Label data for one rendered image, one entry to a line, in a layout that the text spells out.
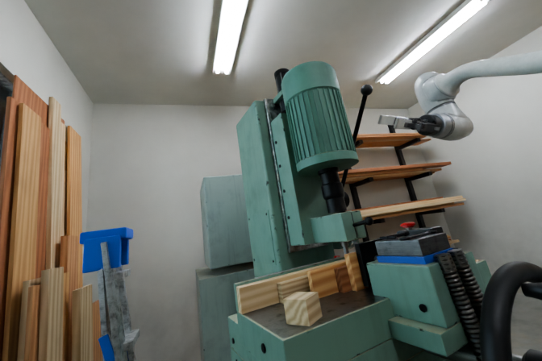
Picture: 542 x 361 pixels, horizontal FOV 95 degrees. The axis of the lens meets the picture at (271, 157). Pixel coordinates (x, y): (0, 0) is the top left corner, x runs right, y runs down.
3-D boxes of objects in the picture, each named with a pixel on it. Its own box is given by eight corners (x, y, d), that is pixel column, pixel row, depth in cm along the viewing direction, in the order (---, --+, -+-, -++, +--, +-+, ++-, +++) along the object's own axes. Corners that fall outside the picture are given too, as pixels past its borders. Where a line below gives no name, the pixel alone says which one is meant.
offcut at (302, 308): (310, 326, 39) (305, 300, 40) (286, 324, 42) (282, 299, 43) (323, 316, 43) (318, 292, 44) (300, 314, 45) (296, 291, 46)
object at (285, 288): (284, 304, 53) (281, 284, 54) (279, 302, 54) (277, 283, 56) (443, 253, 80) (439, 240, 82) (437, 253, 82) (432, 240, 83)
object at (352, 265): (356, 291, 54) (348, 254, 56) (352, 290, 55) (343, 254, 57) (404, 275, 61) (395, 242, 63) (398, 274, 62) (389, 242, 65)
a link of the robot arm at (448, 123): (424, 134, 97) (415, 134, 94) (432, 111, 94) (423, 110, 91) (448, 141, 89) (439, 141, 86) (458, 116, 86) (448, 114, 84)
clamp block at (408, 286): (446, 330, 37) (427, 266, 40) (375, 312, 49) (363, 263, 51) (493, 303, 44) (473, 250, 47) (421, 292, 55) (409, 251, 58)
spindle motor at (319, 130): (323, 160, 60) (298, 54, 69) (286, 178, 75) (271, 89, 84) (373, 159, 68) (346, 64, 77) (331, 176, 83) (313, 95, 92)
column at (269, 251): (286, 322, 70) (252, 98, 91) (256, 307, 89) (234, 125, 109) (345, 300, 81) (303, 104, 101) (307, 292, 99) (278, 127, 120)
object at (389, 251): (426, 264, 41) (415, 230, 43) (373, 262, 51) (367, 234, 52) (467, 251, 47) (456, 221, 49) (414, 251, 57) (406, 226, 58)
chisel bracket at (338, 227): (348, 248, 60) (340, 212, 62) (314, 248, 72) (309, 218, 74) (370, 242, 63) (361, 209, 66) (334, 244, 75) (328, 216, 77)
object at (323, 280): (315, 300, 52) (310, 271, 54) (311, 299, 54) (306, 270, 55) (391, 274, 64) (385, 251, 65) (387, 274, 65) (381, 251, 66)
